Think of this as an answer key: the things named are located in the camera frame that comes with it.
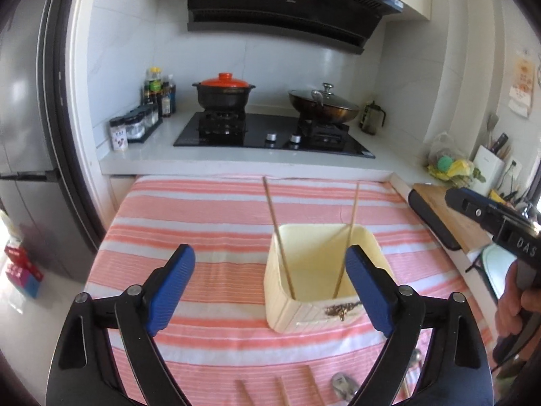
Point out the wooden chopstick one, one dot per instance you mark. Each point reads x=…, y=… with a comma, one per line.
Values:
x=278, y=235

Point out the spice jar rack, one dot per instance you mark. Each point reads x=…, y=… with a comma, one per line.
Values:
x=141, y=122

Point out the pink striped tablecloth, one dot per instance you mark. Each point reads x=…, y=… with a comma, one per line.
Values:
x=219, y=331

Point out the wooden cutting board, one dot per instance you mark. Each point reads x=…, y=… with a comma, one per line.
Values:
x=454, y=231

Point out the white spice shaker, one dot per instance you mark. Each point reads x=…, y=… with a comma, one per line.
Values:
x=117, y=132

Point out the white knife block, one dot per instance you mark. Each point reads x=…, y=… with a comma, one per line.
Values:
x=488, y=170

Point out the wooden chopstick five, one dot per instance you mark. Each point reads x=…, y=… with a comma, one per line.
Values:
x=314, y=386

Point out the wok with glass lid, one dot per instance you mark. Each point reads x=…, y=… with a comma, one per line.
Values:
x=323, y=106

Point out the black pot red lid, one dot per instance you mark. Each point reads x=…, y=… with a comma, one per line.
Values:
x=224, y=92

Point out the dark glass pitcher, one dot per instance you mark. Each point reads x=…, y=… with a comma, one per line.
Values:
x=372, y=119

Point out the grey refrigerator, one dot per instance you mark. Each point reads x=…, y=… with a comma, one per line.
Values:
x=42, y=189

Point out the red box on floor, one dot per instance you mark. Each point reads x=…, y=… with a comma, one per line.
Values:
x=21, y=271

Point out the plastic bag with produce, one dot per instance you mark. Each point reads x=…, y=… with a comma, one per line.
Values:
x=447, y=163

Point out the black gas stove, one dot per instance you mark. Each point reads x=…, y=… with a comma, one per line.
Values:
x=270, y=132

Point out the wooden chopstick four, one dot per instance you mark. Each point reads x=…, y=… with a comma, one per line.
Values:
x=283, y=392

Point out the wooden chopstick three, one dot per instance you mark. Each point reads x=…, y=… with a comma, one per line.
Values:
x=244, y=392

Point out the cream utensil holder box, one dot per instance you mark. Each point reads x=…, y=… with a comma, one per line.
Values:
x=314, y=254

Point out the steel spoon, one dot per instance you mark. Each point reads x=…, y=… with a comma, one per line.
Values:
x=344, y=386

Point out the person's right hand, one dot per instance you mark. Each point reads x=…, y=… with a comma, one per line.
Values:
x=507, y=317

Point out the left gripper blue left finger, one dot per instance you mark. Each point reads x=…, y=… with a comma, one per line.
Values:
x=144, y=310

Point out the sauce bottles group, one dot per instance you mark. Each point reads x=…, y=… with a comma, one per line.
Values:
x=160, y=91

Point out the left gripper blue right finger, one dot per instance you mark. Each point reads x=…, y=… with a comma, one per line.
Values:
x=398, y=313

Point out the green cutting board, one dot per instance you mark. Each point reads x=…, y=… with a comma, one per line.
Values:
x=495, y=262

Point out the black range hood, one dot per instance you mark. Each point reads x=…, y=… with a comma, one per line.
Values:
x=339, y=24

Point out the hanging calendar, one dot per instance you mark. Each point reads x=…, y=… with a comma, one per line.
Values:
x=521, y=91

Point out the wooden chopstick two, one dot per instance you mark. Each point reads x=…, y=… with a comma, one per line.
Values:
x=351, y=226

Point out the steel spoon crossed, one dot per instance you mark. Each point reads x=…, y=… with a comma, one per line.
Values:
x=412, y=373

